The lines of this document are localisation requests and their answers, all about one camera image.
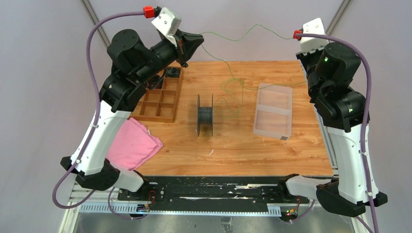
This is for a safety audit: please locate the wooden compartment tray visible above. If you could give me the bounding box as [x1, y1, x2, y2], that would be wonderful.
[130, 67, 184, 123]

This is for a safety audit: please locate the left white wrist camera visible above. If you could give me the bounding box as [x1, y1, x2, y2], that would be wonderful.
[151, 7, 182, 40]

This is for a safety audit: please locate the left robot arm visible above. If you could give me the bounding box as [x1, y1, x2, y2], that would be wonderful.
[61, 29, 205, 200]

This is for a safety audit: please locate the slotted aluminium cable duct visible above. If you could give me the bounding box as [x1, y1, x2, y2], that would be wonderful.
[79, 202, 282, 217]

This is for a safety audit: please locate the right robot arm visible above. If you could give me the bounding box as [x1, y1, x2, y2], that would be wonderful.
[277, 42, 388, 217]

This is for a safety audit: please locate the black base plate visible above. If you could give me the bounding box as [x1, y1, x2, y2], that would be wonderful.
[115, 176, 311, 212]

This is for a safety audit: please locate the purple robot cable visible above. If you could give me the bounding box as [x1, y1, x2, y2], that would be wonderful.
[52, 5, 155, 221]
[292, 29, 380, 233]

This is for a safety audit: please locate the pink cloth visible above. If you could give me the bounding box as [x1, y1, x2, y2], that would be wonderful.
[106, 118, 163, 170]

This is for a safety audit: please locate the clear plastic box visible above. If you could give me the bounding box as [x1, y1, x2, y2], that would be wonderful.
[253, 83, 292, 140]

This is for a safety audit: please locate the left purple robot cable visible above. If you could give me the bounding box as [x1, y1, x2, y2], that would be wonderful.
[52, 5, 155, 221]

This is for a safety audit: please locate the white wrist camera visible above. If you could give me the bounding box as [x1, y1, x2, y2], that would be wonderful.
[293, 17, 330, 55]
[151, 7, 182, 40]

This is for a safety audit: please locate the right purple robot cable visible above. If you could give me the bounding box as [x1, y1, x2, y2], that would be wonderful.
[292, 29, 380, 233]

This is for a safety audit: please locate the black cable spool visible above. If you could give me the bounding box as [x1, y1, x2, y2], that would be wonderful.
[197, 94, 214, 137]

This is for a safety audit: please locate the black coiled cable middle compartment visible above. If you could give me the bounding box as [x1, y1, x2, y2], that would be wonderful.
[148, 75, 165, 90]

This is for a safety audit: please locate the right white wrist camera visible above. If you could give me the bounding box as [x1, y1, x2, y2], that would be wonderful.
[293, 17, 330, 55]

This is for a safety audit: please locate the thin green wire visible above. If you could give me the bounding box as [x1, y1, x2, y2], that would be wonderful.
[196, 23, 308, 118]

